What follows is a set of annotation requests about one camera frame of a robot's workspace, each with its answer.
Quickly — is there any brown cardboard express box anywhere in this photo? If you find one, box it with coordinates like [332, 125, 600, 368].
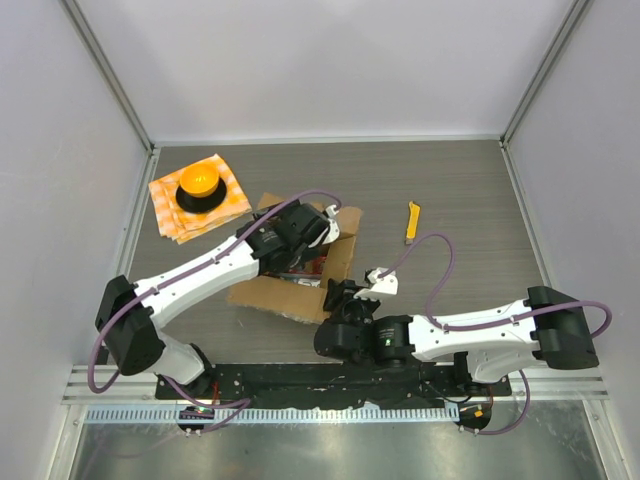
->
[227, 206, 363, 324]

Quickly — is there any yellow utility knife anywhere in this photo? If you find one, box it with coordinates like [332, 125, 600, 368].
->
[405, 201, 421, 245]

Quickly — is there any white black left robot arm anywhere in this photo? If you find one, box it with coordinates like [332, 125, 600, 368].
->
[95, 200, 340, 399]

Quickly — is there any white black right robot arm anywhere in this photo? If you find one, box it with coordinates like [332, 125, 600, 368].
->
[314, 273, 599, 395]

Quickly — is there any red toothpaste box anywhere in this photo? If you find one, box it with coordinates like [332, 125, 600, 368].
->
[277, 256, 326, 287]

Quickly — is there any orange patterned cloth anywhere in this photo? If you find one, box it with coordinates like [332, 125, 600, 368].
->
[149, 154, 251, 244]

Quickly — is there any orange bowl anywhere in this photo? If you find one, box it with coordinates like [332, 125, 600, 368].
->
[179, 164, 220, 198]

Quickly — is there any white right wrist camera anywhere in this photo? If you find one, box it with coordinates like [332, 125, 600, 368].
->
[358, 267, 399, 301]

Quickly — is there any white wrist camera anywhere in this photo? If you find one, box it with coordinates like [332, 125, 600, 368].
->
[358, 267, 399, 301]
[312, 204, 340, 247]

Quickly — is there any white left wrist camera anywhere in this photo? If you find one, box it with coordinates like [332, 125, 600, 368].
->
[312, 204, 340, 247]

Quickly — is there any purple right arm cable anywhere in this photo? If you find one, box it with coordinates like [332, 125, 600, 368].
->
[372, 232, 614, 436]

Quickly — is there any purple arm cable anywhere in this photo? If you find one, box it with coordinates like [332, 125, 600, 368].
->
[372, 232, 614, 436]
[87, 188, 343, 435]

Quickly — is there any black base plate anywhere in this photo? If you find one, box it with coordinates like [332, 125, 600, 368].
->
[154, 360, 511, 412]

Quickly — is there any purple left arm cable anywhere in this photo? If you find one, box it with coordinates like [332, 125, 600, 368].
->
[87, 188, 343, 435]

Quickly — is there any slotted cable duct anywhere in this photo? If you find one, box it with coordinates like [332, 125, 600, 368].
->
[85, 402, 459, 425]

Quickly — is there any aluminium frame rail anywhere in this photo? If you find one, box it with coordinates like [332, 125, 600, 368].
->
[59, 0, 155, 155]

